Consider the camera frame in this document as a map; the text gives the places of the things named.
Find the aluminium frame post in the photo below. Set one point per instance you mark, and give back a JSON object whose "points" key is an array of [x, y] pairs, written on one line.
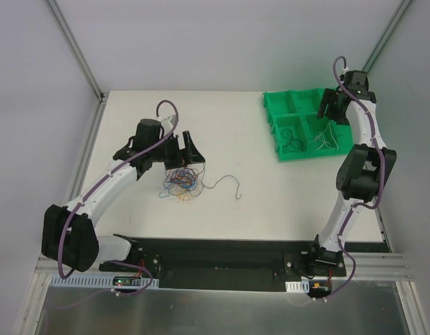
{"points": [[401, 11], [73, 46]]}

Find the green compartment bin tray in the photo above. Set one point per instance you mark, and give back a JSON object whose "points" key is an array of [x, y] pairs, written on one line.
{"points": [[297, 132]]}

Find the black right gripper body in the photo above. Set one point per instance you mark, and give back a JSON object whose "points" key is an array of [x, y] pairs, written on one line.
{"points": [[333, 105]]}

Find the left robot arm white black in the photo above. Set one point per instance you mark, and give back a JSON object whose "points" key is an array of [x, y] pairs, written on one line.
{"points": [[69, 235]]}

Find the aluminium frame post right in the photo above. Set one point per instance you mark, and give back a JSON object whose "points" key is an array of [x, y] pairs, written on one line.
{"points": [[401, 11]]}

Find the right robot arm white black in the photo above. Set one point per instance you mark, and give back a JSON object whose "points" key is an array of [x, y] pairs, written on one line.
{"points": [[361, 179]]}

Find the white cable duct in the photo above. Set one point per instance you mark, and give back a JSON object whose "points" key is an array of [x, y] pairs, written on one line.
{"points": [[104, 281], [297, 286]]}

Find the aluminium frame post left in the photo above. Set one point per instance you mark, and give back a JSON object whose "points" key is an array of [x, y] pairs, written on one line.
{"points": [[73, 46]]}

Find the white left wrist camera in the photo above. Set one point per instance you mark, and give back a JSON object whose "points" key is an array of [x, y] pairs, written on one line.
{"points": [[169, 122]]}

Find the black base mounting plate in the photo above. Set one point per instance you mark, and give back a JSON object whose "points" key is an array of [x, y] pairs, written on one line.
{"points": [[204, 264]]}

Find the left white cable duct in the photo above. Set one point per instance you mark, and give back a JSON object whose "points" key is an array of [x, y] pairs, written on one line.
{"points": [[104, 281]]}

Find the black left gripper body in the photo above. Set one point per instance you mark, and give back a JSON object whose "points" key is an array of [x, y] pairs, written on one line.
{"points": [[180, 158]]}

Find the right white cable duct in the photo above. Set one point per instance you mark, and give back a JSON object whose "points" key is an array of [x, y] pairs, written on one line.
{"points": [[297, 286]]}

